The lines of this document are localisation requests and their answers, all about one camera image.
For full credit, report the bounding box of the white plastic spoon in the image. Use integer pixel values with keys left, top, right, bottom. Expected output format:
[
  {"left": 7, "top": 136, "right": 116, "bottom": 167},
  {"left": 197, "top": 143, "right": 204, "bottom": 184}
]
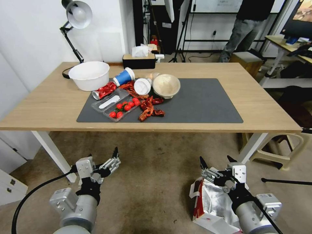
[{"left": 98, "top": 96, "right": 120, "bottom": 110}]

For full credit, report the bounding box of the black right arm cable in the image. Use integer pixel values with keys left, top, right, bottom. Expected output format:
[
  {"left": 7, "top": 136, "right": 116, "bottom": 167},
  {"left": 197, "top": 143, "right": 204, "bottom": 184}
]
[{"left": 228, "top": 174, "right": 284, "bottom": 234}]

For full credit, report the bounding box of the red foil food delivery bag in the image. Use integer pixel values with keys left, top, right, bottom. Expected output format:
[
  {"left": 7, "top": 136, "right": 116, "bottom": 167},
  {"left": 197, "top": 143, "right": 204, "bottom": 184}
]
[{"left": 189, "top": 177, "right": 242, "bottom": 234}]

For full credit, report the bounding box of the blue paper cup white lid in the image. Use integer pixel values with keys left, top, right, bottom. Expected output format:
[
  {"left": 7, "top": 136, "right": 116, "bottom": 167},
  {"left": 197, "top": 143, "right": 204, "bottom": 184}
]
[{"left": 112, "top": 67, "right": 136, "bottom": 87}]

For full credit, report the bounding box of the red fire extinguisher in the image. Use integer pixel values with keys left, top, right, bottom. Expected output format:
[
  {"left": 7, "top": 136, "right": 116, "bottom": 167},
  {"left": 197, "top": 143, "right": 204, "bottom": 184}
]
[{"left": 150, "top": 35, "right": 159, "bottom": 52}]

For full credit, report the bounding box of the wooden table with white legs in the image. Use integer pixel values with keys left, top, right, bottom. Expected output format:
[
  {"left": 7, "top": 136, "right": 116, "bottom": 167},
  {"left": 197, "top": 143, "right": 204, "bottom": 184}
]
[{"left": 0, "top": 62, "right": 303, "bottom": 183}]

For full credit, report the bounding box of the black light stand tripod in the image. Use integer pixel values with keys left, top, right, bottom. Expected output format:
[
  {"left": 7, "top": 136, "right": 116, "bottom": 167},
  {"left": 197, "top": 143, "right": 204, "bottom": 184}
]
[{"left": 168, "top": 0, "right": 195, "bottom": 63}]

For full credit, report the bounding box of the pale desk with white legs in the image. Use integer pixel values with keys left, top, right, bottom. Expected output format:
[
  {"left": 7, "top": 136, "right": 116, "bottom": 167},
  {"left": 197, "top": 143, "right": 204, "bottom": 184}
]
[{"left": 264, "top": 35, "right": 312, "bottom": 78}]

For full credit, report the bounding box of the beige paper bowl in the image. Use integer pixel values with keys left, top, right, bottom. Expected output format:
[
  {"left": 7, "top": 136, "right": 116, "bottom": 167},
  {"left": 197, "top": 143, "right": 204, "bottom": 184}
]
[{"left": 152, "top": 74, "right": 181, "bottom": 100}]

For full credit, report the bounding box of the large white plastic bowl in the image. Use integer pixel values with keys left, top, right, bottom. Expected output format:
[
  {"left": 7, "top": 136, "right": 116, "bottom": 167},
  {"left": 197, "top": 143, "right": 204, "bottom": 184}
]
[{"left": 68, "top": 61, "right": 110, "bottom": 92}]

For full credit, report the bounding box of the black and white desk lamp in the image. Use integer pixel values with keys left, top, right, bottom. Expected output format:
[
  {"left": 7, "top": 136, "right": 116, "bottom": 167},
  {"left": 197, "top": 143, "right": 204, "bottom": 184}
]
[{"left": 59, "top": 0, "right": 93, "bottom": 79}]

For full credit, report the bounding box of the black framed monitor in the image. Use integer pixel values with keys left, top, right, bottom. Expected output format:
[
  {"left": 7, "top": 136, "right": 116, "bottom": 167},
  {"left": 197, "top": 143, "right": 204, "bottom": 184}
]
[{"left": 280, "top": 0, "right": 312, "bottom": 39}]

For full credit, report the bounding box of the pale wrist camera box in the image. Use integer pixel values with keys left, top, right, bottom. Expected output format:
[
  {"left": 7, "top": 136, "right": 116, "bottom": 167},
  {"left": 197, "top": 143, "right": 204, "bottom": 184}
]
[
  {"left": 76, "top": 157, "right": 96, "bottom": 182},
  {"left": 231, "top": 163, "right": 247, "bottom": 184}
]

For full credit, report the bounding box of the person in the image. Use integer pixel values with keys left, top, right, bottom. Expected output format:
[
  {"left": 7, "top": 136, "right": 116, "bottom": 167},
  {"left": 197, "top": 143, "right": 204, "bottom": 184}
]
[{"left": 218, "top": 0, "right": 276, "bottom": 63}]

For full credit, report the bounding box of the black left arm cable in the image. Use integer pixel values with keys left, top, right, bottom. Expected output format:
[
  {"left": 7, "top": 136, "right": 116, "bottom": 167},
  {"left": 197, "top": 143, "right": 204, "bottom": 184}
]
[{"left": 13, "top": 165, "right": 78, "bottom": 234}]

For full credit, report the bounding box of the clear plastic tray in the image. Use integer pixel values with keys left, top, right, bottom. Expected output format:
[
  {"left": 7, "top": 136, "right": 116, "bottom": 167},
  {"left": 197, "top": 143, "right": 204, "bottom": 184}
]
[{"left": 91, "top": 88, "right": 141, "bottom": 122}]

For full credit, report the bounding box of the crushed red drink can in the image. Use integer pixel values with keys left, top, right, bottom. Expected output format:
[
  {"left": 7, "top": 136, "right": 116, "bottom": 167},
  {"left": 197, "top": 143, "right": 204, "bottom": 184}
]
[{"left": 92, "top": 81, "right": 117, "bottom": 100}]

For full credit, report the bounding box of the dark grey table mat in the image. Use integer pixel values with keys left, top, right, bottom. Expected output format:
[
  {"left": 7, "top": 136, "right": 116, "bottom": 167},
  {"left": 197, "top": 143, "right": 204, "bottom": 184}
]
[{"left": 77, "top": 78, "right": 244, "bottom": 124}]

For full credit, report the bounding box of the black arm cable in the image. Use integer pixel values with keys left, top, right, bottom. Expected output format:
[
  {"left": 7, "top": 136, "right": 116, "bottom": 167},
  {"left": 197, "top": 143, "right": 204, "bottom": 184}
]
[
  {"left": 13, "top": 165, "right": 78, "bottom": 234},
  {"left": 228, "top": 174, "right": 284, "bottom": 234}
]

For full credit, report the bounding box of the black stand leg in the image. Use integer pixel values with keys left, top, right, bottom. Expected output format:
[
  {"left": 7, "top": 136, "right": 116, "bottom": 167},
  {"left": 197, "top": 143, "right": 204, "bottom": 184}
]
[{"left": 261, "top": 177, "right": 312, "bottom": 187}]

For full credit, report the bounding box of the beige plastic stool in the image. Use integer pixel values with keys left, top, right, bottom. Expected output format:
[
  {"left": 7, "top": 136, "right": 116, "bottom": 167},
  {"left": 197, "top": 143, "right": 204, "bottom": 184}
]
[{"left": 239, "top": 133, "right": 305, "bottom": 170}]

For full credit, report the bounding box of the white drawer cabinet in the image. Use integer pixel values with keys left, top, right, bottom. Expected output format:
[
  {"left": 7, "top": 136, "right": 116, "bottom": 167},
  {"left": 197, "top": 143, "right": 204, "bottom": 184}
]
[{"left": 0, "top": 168, "right": 29, "bottom": 207}]

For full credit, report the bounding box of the white tissue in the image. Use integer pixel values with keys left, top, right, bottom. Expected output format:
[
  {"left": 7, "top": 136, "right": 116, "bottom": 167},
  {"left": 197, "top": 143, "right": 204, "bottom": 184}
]
[{"left": 131, "top": 44, "right": 149, "bottom": 58}]

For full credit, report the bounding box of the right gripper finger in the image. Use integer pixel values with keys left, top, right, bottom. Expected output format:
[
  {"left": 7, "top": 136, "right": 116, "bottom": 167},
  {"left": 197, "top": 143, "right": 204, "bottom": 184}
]
[
  {"left": 227, "top": 155, "right": 238, "bottom": 171},
  {"left": 199, "top": 156, "right": 222, "bottom": 183}
]

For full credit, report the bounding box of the black tissue box wooden lid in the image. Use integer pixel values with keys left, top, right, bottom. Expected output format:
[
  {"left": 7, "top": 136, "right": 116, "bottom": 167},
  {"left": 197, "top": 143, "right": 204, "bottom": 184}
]
[{"left": 122, "top": 53, "right": 156, "bottom": 70}]

